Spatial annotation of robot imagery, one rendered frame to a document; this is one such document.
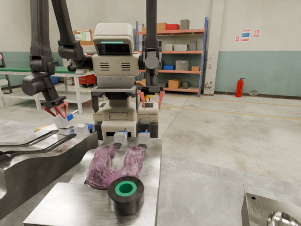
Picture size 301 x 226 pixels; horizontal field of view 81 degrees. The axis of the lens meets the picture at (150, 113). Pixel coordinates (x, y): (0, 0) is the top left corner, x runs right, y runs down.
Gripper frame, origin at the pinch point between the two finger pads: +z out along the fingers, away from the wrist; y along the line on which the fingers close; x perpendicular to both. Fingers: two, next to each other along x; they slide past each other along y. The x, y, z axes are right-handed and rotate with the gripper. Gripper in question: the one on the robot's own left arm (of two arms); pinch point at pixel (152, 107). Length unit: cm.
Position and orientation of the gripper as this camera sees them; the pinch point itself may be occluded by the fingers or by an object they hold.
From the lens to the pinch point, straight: 78.8
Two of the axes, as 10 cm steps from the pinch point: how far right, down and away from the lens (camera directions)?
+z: 0.0, 9.9, -1.3
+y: 10.0, 0.0, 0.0
